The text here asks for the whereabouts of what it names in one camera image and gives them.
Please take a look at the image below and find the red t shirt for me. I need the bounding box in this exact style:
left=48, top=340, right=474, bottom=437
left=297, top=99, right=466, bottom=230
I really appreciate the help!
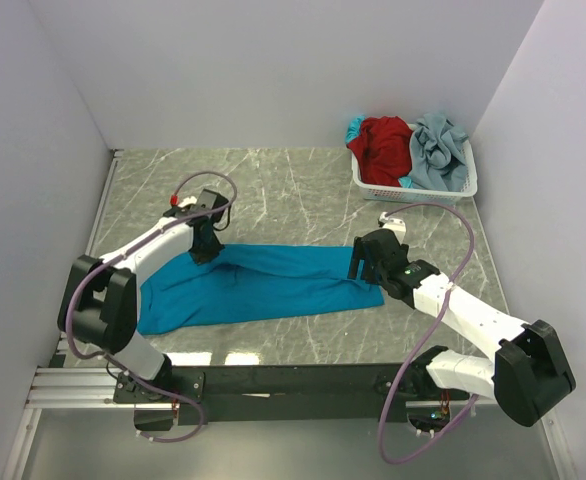
left=346, top=116, right=412, bottom=187

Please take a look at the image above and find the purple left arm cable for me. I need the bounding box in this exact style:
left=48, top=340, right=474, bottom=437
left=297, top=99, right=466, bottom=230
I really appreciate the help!
left=64, top=171, right=238, bottom=445

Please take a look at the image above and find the light blue garment in basket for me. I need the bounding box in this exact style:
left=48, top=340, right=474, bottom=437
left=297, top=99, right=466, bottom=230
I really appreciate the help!
left=344, top=115, right=366, bottom=145

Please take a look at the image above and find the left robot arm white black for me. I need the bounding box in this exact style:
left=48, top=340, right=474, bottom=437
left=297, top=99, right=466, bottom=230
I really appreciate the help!
left=58, top=189, right=234, bottom=396

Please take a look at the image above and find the grey t shirt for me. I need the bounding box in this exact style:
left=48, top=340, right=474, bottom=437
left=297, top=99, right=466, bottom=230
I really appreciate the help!
left=409, top=113, right=468, bottom=192

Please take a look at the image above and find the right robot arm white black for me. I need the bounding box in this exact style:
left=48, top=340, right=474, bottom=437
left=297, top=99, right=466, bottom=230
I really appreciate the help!
left=348, top=228, right=576, bottom=427

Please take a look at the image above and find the blue t shirt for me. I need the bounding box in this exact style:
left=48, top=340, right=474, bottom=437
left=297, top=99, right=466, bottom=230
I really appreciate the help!
left=137, top=244, right=384, bottom=335

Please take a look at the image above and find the aluminium rail frame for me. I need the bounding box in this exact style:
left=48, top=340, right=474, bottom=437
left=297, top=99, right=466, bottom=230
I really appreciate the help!
left=8, top=148, right=576, bottom=479

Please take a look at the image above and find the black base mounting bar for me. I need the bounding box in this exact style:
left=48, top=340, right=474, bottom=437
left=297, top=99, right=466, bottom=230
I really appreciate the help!
left=107, top=363, right=474, bottom=434

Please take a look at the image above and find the white laundry basket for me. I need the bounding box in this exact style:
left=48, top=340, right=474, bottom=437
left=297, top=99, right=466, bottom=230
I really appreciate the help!
left=351, top=140, right=478, bottom=206

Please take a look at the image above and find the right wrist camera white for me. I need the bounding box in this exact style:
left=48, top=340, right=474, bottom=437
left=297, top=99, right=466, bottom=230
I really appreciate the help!
left=378, top=211, right=407, bottom=244

